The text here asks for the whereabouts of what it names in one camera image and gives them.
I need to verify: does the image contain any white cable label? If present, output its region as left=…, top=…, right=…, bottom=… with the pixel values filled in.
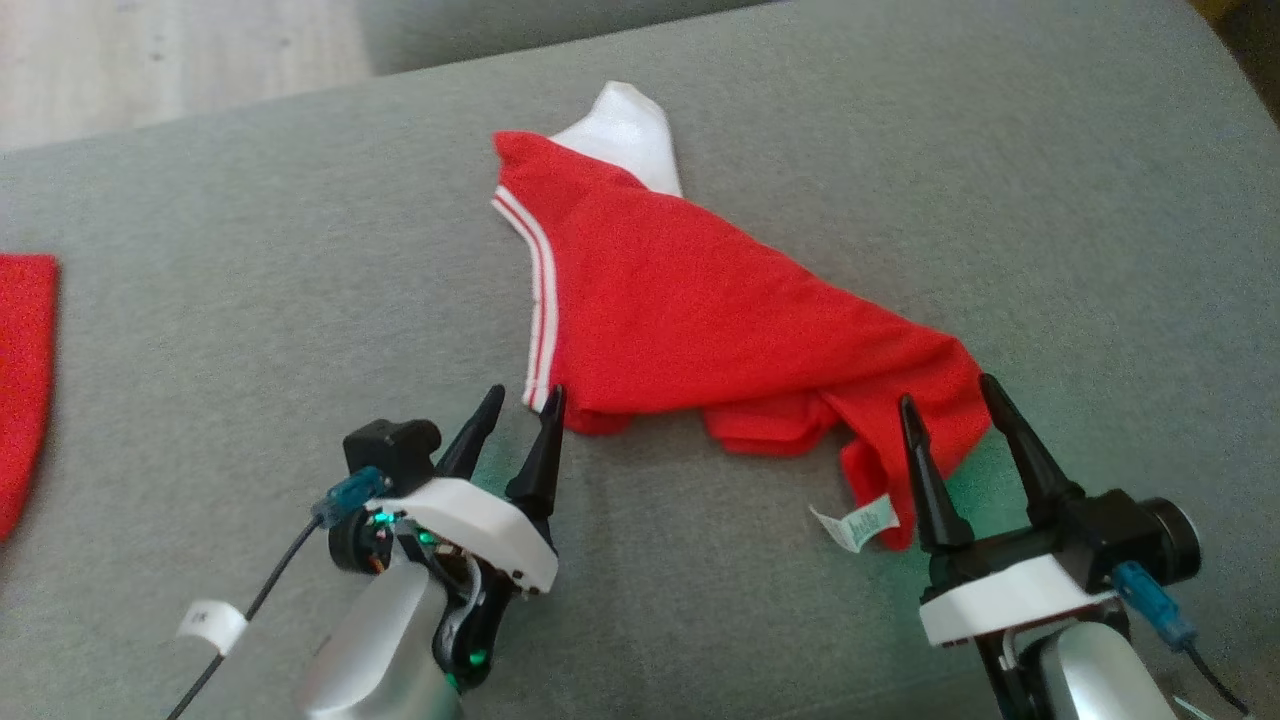
left=178, top=600, right=248, bottom=656

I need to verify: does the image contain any red garment with white stripes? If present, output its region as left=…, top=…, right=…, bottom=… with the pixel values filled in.
left=490, top=80, right=996, bottom=553

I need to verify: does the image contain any folded plain red garment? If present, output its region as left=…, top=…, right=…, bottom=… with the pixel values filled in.
left=0, top=253, right=59, bottom=541

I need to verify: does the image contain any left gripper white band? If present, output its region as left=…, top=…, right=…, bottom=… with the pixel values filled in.
left=328, top=384, right=568, bottom=599

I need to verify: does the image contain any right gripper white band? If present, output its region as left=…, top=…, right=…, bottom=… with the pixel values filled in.
left=902, top=373, right=1121, bottom=647

